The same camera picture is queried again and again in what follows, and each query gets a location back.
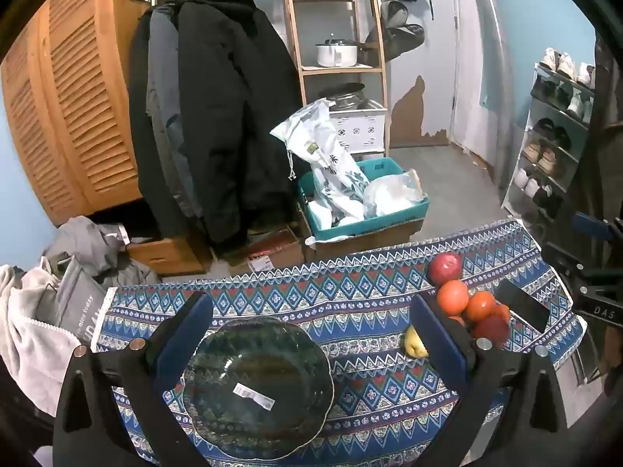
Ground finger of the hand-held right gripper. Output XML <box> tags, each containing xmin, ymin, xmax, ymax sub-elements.
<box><xmin>573</xmin><ymin>212</ymin><xmax>623</xmax><ymax>241</ymax></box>
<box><xmin>540</xmin><ymin>244</ymin><xmax>593</xmax><ymax>286</ymax></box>

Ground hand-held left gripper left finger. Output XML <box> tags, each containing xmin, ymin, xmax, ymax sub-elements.
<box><xmin>53</xmin><ymin>292</ymin><xmax>215</xmax><ymax>467</ymax></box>

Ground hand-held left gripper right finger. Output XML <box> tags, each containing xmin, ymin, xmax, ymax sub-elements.
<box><xmin>411</xmin><ymin>294</ymin><xmax>568</xmax><ymax>467</ymax></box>

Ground yellow lemon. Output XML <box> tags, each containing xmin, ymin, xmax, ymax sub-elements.
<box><xmin>403</xmin><ymin>325</ymin><xmax>432</xmax><ymax>359</ymax></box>

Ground large orange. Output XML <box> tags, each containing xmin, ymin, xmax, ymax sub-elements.
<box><xmin>436</xmin><ymin>279</ymin><xmax>471</xmax><ymax>316</ymax></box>

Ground medium orange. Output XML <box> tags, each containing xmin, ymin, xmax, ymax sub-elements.
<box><xmin>465</xmin><ymin>292</ymin><xmax>498</xmax><ymax>325</ymax></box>

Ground red apple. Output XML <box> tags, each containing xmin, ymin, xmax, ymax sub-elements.
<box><xmin>428</xmin><ymin>252</ymin><xmax>463</xmax><ymax>287</ymax></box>
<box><xmin>472</xmin><ymin>316</ymin><xmax>511</xmax><ymax>349</ymax></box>

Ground dark green glass plate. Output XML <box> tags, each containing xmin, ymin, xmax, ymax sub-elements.
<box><xmin>182</xmin><ymin>316</ymin><xmax>336</xmax><ymax>461</ymax></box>

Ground black phone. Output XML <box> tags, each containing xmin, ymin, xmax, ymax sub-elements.
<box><xmin>493</xmin><ymin>279</ymin><xmax>551</xmax><ymax>333</ymax></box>

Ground wooden drawer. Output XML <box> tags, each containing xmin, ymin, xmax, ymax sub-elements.
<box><xmin>126</xmin><ymin>237</ymin><xmax>206</xmax><ymax>276</ymax></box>

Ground blue patterned tablecloth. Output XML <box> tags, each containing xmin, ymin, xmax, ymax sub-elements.
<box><xmin>95</xmin><ymin>219</ymin><xmax>588</xmax><ymax>467</ymax></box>

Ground grey tote bag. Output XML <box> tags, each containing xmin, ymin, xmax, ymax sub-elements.
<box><xmin>55</xmin><ymin>255</ymin><xmax>106</xmax><ymax>347</ymax></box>

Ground large cardboard box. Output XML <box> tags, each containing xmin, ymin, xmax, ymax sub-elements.
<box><xmin>302</xmin><ymin>218</ymin><xmax>424</xmax><ymax>264</ymax></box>

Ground flat cardboard box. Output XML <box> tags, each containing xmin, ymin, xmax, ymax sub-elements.
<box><xmin>228</xmin><ymin>226</ymin><xmax>305</xmax><ymax>274</ymax></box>

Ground teal plastic bin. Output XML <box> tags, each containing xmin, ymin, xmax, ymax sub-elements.
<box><xmin>297</xmin><ymin>158</ymin><xmax>430</xmax><ymax>243</ymax></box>

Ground grey shoe rack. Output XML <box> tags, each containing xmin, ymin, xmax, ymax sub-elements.
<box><xmin>500</xmin><ymin>60</ymin><xmax>597</xmax><ymax>240</ymax></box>

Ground grey clothes pile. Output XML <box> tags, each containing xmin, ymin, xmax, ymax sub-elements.
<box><xmin>43</xmin><ymin>216</ymin><xmax>162</xmax><ymax>289</ymax></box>

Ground clear plastic bag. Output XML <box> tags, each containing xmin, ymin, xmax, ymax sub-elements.
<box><xmin>362</xmin><ymin>169</ymin><xmax>427</xmax><ymax>218</ymax></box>

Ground group of shoes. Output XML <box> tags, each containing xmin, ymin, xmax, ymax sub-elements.
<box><xmin>512</xmin><ymin>47</ymin><xmax>597</xmax><ymax>216</ymax></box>

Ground white door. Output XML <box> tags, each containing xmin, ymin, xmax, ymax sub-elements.
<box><xmin>447</xmin><ymin>0</ymin><xmax>513</xmax><ymax>157</ymax></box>

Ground white printed bag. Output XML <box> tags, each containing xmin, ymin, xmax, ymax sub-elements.
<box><xmin>269</xmin><ymin>98</ymin><xmax>371</xmax><ymax>221</ymax></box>

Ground white plastic basket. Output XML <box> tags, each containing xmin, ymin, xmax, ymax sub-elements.
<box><xmin>330</xmin><ymin>101</ymin><xmax>388</xmax><ymax>154</ymax></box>

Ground black jacket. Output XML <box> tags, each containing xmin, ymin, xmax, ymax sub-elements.
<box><xmin>127</xmin><ymin>0</ymin><xmax>305</xmax><ymax>256</ymax></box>

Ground grey jacket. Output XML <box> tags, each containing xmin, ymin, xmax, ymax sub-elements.
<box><xmin>145</xmin><ymin>4</ymin><xmax>198</xmax><ymax>207</ymax></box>

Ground steel pot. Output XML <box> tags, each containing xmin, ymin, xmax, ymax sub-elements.
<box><xmin>318</xmin><ymin>82</ymin><xmax>366</xmax><ymax>111</ymax></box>

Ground wooden louvered wardrobe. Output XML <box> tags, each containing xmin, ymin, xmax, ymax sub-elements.
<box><xmin>0</xmin><ymin>0</ymin><xmax>151</xmax><ymax>227</ymax></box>

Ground hanging dark bags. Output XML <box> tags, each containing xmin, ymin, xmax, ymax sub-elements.
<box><xmin>364</xmin><ymin>0</ymin><xmax>427</xmax><ymax>70</ymax></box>

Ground white cooking pot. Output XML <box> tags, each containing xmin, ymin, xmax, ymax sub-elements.
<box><xmin>315</xmin><ymin>34</ymin><xmax>378</xmax><ymax>68</ymax></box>

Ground wooden shelf rack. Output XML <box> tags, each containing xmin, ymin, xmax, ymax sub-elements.
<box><xmin>281</xmin><ymin>0</ymin><xmax>390</xmax><ymax>156</ymax></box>

